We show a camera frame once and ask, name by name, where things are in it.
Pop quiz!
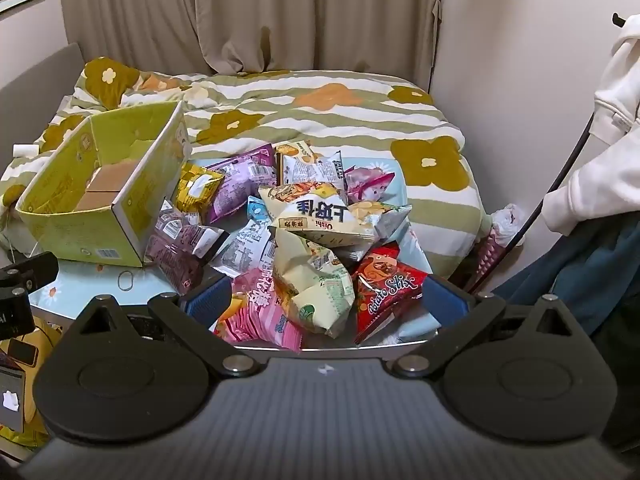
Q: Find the grey potato chip bag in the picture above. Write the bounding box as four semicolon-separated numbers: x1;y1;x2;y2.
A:
347;200;414;248

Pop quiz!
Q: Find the yellow bag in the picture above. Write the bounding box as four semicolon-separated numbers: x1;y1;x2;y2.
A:
0;317;53;447

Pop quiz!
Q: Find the dark phone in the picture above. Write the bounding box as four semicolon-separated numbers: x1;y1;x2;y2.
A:
9;339;40;367

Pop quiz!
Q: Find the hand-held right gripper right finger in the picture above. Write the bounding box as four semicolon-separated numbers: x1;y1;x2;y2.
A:
387;275;581;377

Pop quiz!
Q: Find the pink crocheted cone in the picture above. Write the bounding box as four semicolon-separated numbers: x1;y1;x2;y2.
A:
474;204;527;287

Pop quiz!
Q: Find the pile of snack packets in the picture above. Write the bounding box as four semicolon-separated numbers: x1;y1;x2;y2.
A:
145;141;432;352

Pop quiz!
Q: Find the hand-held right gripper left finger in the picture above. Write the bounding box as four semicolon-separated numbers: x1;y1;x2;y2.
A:
67;275;262;377

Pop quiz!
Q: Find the floral striped blanket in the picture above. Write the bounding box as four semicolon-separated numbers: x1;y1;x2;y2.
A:
0;56;490;281

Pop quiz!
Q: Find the yellow-green cardboard box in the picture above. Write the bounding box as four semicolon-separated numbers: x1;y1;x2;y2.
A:
15;101;191;267

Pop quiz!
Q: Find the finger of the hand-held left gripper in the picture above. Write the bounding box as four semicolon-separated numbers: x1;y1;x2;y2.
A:
0;252;59;291

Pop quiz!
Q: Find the pink white candy bag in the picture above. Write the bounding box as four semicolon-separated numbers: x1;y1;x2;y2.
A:
345;165;396;204

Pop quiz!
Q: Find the light blue daisy cloth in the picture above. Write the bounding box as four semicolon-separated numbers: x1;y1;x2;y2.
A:
27;157;451;348

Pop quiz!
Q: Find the grey bed headboard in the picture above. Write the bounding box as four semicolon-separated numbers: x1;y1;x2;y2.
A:
0;42;84;113

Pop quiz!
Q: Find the white hooded jacket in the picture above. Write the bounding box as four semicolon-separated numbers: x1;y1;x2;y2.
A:
542;22;640;237

